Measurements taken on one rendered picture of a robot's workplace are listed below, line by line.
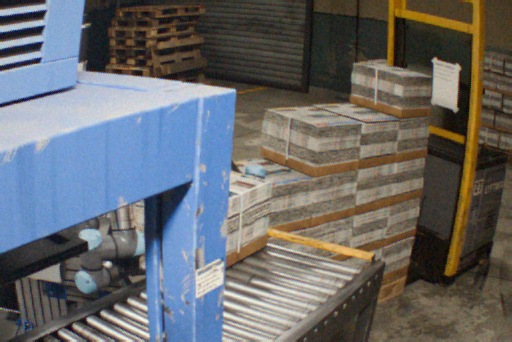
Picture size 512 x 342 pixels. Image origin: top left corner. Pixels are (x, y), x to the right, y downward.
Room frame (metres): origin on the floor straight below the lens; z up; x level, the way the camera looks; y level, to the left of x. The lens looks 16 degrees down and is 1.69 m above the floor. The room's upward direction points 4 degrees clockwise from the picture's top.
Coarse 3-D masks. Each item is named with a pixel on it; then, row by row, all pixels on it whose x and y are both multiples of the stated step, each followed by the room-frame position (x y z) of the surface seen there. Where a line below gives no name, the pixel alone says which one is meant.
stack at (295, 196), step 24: (240, 168) 3.03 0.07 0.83; (264, 168) 3.06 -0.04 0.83; (288, 168) 3.11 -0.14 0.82; (384, 168) 3.27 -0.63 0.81; (288, 192) 2.86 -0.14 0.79; (312, 192) 2.96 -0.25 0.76; (336, 192) 3.06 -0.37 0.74; (360, 192) 3.16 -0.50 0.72; (384, 192) 3.29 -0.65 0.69; (288, 216) 2.87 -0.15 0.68; (312, 216) 2.97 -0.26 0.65; (360, 216) 3.18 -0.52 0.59; (384, 216) 3.30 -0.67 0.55; (336, 240) 3.07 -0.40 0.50; (360, 240) 3.19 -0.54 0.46; (360, 264) 3.21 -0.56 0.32
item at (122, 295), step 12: (132, 288) 1.76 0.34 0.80; (144, 288) 1.78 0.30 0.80; (96, 300) 1.64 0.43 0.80; (108, 300) 1.65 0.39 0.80; (120, 300) 1.67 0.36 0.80; (72, 312) 1.53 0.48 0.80; (84, 312) 1.55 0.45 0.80; (96, 312) 1.57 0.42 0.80; (48, 324) 1.43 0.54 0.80; (60, 324) 1.45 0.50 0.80; (72, 324) 1.47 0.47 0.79; (24, 336) 1.33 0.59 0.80; (36, 336) 1.35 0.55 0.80
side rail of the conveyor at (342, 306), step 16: (368, 272) 2.01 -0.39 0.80; (352, 288) 1.88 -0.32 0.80; (368, 288) 1.98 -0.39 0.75; (336, 304) 1.77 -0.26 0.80; (352, 304) 1.87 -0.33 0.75; (304, 320) 1.66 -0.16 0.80; (320, 320) 1.66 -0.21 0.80; (336, 320) 1.77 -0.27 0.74; (288, 336) 1.55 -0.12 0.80; (304, 336) 1.57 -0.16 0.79; (320, 336) 1.67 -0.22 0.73
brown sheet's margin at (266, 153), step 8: (264, 152) 3.22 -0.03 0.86; (272, 152) 3.17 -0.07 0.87; (272, 160) 3.17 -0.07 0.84; (280, 160) 3.13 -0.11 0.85; (288, 160) 3.09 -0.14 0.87; (296, 168) 3.04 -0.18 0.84; (304, 168) 3.00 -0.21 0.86; (312, 168) 2.96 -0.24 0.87; (320, 168) 2.97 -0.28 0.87; (328, 168) 3.00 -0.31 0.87; (336, 168) 3.03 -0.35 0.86; (344, 168) 3.07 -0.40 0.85; (352, 168) 3.10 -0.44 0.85
